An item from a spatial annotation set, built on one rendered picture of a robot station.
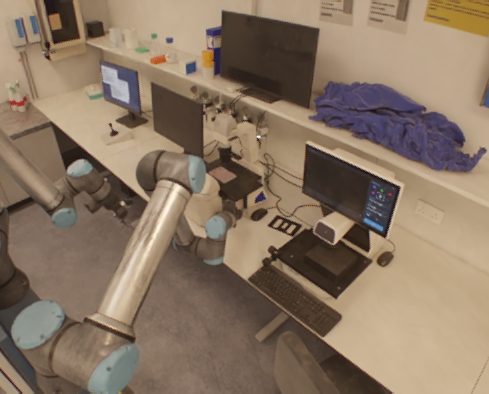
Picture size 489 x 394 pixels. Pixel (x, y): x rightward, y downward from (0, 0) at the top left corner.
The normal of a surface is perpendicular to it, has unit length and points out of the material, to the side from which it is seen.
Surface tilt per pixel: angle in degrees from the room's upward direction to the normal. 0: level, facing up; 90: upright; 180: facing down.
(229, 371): 0
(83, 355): 24
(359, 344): 0
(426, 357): 0
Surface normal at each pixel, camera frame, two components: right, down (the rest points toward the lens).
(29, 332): -0.08, -0.81
